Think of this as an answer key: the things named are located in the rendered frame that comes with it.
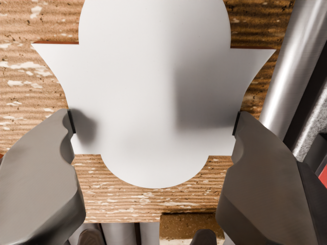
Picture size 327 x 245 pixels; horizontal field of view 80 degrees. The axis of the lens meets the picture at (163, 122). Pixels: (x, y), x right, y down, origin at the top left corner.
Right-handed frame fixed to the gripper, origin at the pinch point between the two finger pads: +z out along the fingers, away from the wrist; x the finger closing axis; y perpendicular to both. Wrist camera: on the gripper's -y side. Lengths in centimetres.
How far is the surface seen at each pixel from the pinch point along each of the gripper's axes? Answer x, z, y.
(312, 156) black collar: 13.9, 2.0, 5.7
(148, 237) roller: -0.9, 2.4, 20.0
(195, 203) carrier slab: 3.8, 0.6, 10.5
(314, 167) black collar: 13.9, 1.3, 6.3
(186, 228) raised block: 2.9, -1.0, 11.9
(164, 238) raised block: 0.9, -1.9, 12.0
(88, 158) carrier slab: -5.2, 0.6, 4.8
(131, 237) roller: -3.3, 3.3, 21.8
